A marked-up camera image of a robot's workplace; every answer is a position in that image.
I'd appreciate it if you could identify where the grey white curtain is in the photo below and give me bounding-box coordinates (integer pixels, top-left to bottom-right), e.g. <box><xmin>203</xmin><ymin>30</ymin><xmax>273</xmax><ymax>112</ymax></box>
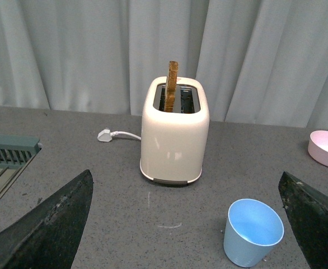
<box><xmin>0</xmin><ymin>1</ymin><xmax>328</xmax><ymax>129</ymax></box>

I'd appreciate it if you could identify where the green dish rack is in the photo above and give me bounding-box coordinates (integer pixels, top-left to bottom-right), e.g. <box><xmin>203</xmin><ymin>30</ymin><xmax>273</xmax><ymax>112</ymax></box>
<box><xmin>0</xmin><ymin>134</ymin><xmax>41</xmax><ymax>199</ymax></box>

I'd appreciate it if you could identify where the pink bowl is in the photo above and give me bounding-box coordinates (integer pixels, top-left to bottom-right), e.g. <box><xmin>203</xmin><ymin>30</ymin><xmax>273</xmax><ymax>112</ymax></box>
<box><xmin>308</xmin><ymin>130</ymin><xmax>328</xmax><ymax>167</ymax></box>

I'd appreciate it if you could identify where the white power plug cable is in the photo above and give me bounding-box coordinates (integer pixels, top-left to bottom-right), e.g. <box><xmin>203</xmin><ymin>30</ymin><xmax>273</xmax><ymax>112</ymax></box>
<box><xmin>97</xmin><ymin>128</ymin><xmax>142</xmax><ymax>142</ymax></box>

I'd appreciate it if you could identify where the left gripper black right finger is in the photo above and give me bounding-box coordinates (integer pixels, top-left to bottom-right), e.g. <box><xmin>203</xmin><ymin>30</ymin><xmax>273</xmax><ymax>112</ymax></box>
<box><xmin>278</xmin><ymin>171</ymin><xmax>328</xmax><ymax>268</ymax></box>

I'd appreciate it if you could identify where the light blue cup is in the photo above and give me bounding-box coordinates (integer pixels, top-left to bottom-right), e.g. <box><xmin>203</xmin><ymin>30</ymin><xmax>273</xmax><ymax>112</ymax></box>
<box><xmin>223</xmin><ymin>198</ymin><xmax>284</xmax><ymax>268</ymax></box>

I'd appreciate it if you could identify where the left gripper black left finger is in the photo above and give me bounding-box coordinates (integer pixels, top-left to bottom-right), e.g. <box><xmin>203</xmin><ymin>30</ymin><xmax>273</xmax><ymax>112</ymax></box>
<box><xmin>0</xmin><ymin>170</ymin><xmax>93</xmax><ymax>268</ymax></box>

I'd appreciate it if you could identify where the cream white toaster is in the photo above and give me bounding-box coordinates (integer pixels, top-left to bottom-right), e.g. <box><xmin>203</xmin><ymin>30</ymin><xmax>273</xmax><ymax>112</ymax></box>
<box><xmin>139</xmin><ymin>76</ymin><xmax>209</xmax><ymax>184</ymax></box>

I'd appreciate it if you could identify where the brown toast slice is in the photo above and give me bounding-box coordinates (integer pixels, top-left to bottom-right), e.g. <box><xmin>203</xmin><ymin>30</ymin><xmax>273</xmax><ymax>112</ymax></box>
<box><xmin>164</xmin><ymin>61</ymin><xmax>179</xmax><ymax>113</ymax></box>

